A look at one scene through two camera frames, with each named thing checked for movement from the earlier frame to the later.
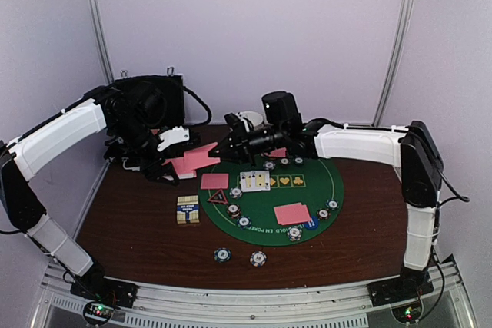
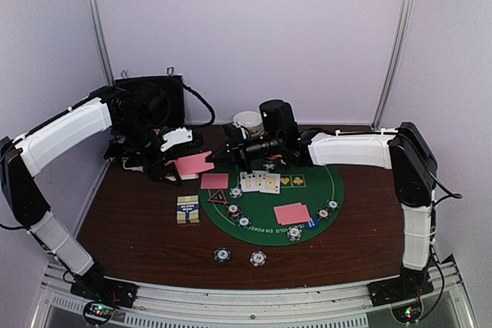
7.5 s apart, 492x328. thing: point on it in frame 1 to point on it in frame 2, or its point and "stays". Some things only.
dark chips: (332, 204) stays
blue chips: (294, 233) stays
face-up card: (199, 157) to (270, 183)
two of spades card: (260, 180) stays
